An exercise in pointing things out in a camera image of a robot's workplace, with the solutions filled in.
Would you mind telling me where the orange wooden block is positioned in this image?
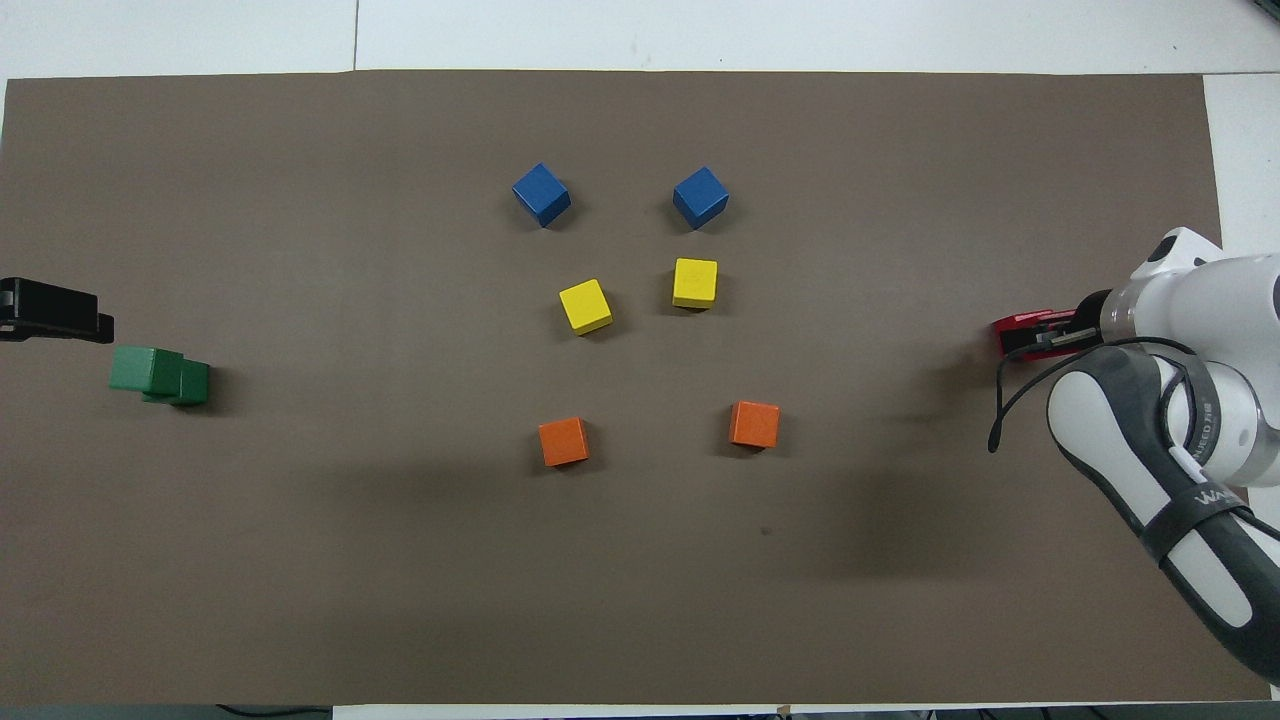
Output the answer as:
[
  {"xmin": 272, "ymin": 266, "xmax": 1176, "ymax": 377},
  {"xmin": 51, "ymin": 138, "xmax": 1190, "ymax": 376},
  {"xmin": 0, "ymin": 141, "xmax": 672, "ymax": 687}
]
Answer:
[
  {"xmin": 538, "ymin": 416, "xmax": 590, "ymax": 468},
  {"xmin": 729, "ymin": 400, "xmax": 781, "ymax": 450}
]

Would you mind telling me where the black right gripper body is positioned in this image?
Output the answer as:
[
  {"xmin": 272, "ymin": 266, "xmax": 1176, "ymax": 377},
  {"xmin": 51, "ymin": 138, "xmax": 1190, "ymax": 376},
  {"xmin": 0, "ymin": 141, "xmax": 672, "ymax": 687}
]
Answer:
[{"xmin": 1073, "ymin": 288, "xmax": 1115, "ymax": 351}]

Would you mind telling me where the green wooden block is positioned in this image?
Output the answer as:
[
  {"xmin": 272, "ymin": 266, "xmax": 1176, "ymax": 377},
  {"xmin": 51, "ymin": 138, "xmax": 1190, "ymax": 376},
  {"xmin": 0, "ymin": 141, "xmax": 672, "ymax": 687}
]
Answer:
[
  {"xmin": 143, "ymin": 360, "xmax": 211, "ymax": 407},
  {"xmin": 109, "ymin": 346, "xmax": 185, "ymax": 393}
]

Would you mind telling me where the blue wooden block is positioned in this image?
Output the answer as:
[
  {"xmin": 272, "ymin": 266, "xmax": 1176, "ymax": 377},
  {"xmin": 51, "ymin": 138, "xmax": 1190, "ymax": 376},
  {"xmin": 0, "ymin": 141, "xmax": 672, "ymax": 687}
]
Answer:
[
  {"xmin": 672, "ymin": 166, "xmax": 730, "ymax": 231},
  {"xmin": 512, "ymin": 163, "xmax": 572, "ymax": 228}
]

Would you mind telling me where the brown table mat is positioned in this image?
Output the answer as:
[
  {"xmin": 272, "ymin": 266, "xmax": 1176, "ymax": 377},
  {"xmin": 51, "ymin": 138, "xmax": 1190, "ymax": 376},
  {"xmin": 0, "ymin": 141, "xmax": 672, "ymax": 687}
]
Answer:
[{"xmin": 0, "ymin": 68, "xmax": 1273, "ymax": 706}]

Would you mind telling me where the yellow wooden block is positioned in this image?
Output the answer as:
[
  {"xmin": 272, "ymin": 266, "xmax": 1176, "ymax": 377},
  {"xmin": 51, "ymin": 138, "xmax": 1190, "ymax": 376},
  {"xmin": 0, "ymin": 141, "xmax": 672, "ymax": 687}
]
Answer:
[
  {"xmin": 672, "ymin": 258, "xmax": 719, "ymax": 310},
  {"xmin": 558, "ymin": 279, "xmax": 614, "ymax": 336}
]

